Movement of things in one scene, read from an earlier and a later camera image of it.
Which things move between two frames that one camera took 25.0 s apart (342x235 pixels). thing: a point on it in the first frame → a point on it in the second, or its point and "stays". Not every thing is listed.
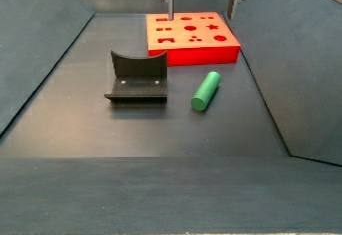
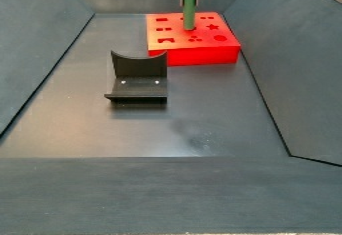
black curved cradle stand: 141,79 stays
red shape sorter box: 194,39 stays
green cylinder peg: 205,93 → 190,7
